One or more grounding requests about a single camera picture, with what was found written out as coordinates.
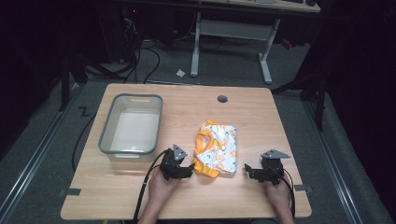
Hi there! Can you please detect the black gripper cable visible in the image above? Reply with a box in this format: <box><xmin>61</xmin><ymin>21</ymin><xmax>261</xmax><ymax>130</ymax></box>
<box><xmin>275</xmin><ymin>166</ymin><xmax>297</xmax><ymax>219</ymax></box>
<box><xmin>132</xmin><ymin>148</ymin><xmax>170</xmax><ymax>224</ymax></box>

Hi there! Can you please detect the metal floor rail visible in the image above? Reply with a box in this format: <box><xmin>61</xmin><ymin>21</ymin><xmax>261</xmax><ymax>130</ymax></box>
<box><xmin>0</xmin><ymin>81</ymin><xmax>82</xmax><ymax>218</ymax></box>
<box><xmin>303</xmin><ymin>100</ymin><xmax>366</xmax><ymax>224</ymax></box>

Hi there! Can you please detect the small red object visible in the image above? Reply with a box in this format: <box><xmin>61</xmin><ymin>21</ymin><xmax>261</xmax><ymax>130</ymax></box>
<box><xmin>280</xmin><ymin>38</ymin><xmax>294</xmax><ymax>51</ymax></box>

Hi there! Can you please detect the person's right hand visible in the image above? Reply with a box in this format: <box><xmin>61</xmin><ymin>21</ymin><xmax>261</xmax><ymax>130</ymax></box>
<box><xmin>265</xmin><ymin>175</ymin><xmax>293</xmax><ymax>217</ymax></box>

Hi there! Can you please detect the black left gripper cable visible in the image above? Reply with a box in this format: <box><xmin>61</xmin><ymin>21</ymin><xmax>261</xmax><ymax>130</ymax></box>
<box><xmin>132</xmin><ymin>148</ymin><xmax>170</xmax><ymax>224</ymax></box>

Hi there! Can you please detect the white desk frame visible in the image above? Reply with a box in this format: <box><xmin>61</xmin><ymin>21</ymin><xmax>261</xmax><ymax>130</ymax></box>
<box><xmin>189</xmin><ymin>0</ymin><xmax>322</xmax><ymax>85</ymax></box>

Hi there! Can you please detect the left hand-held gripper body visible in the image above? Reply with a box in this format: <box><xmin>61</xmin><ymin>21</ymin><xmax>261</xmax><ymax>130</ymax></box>
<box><xmin>159</xmin><ymin>143</ymin><xmax>190</xmax><ymax>181</ymax></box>

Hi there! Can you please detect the person's left hand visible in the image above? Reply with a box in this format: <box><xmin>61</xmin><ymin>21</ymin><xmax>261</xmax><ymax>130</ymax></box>
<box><xmin>147</xmin><ymin>167</ymin><xmax>182</xmax><ymax>207</ymax></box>

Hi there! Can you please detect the orange patterned shirt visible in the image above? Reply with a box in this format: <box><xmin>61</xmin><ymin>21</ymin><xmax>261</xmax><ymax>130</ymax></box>
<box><xmin>191</xmin><ymin>119</ymin><xmax>238</xmax><ymax>179</ymax></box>

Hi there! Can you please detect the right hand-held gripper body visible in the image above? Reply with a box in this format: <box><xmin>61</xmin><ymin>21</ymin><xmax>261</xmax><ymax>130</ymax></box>
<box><xmin>252</xmin><ymin>148</ymin><xmax>292</xmax><ymax>187</ymax></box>

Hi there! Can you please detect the grey plastic bin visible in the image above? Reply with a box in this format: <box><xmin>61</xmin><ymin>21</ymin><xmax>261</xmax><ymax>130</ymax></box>
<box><xmin>97</xmin><ymin>92</ymin><xmax>164</xmax><ymax>163</ymax></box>

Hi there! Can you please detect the dark computer tower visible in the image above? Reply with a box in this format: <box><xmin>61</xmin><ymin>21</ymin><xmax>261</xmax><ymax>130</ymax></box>
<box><xmin>98</xmin><ymin>4</ymin><xmax>142</xmax><ymax>64</ymax></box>

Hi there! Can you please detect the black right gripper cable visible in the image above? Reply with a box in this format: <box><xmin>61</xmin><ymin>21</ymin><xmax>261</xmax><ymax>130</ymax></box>
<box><xmin>275</xmin><ymin>166</ymin><xmax>297</xmax><ymax>219</ymax></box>

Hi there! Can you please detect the thin black floor cable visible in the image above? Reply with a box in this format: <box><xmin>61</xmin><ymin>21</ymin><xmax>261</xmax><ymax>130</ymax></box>
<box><xmin>71</xmin><ymin>112</ymin><xmax>98</xmax><ymax>173</ymax></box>

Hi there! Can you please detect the black floor cable bundle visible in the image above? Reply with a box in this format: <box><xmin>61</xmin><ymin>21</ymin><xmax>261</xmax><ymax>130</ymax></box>
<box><xmin>83</xmin><ymin>17</ymin><xmax>162</xmax><ymax>85</ymax></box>

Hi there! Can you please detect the black metal stand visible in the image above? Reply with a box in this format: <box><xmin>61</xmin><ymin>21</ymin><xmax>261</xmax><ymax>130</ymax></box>
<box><xmin>271</xmin><ymin>69</ymin><xmax>329</xmax><ymax>133</ymax></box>
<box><xmin>57</xmin><ymin>54</ymin><xmax>90</xmax><ymax>113</ymax></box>

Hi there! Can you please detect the black tape strip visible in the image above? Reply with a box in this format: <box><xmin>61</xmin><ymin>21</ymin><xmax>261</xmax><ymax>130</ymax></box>
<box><xmin>293</xmin><ymin>184</ymin><xmax>314</xmax><ymax>193</ymax></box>
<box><xmin>58</xmin><ymin>188</ymin><xmax>82</xmax><ymax>197</ymax></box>

